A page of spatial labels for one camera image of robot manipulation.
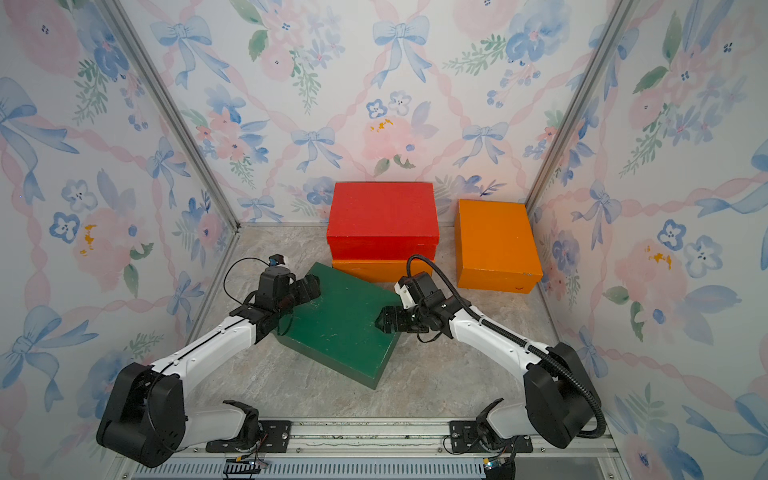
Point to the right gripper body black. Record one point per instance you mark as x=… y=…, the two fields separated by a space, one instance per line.
x=399 y=318

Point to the green shoebox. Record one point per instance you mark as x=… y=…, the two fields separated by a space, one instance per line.
x=338 y=330

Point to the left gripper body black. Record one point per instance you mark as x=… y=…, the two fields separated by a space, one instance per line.
x=297 y=291

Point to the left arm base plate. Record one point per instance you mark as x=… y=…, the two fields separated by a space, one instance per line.
x=263 y=436

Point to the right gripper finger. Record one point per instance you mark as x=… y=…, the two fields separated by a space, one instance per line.
x=390 y=326
x=392 y=315

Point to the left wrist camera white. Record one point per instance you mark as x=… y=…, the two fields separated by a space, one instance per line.
x=279 y=260

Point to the left corner aluminium post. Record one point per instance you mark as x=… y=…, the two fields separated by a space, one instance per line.
x=118 y=20

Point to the red shoebox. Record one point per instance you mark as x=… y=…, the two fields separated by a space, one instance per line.
x=383 y=221

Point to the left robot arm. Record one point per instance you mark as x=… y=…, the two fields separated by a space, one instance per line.
x=146 y=418

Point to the orange shoebox in middle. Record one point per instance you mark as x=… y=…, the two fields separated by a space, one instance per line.
x=374 y=271

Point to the orange shoebox at right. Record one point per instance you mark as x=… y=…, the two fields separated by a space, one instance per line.
x=495 y=249

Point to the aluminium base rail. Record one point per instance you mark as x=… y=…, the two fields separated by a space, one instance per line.
x=381 y=448

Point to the orange shoebox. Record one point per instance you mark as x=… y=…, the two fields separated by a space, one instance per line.
x=374 y=271
x=495 y=249

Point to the corner aluminium post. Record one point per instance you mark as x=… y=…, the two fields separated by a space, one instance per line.
x=614 y=29
x=118 y=20

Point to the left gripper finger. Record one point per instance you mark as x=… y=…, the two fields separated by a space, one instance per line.
x=305 y=294
x=308 y=280

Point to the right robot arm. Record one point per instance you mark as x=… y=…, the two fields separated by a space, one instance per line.
x=560 y=400

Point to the right corner aluminium post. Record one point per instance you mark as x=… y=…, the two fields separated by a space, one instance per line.
x=614 y=29

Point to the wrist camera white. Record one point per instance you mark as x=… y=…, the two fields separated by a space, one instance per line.
x=402 y=290
x=279 y=260

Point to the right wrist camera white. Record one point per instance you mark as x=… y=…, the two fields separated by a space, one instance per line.
x=402 y=290

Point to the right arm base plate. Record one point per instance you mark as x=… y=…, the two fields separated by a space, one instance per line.
x=469 y=436

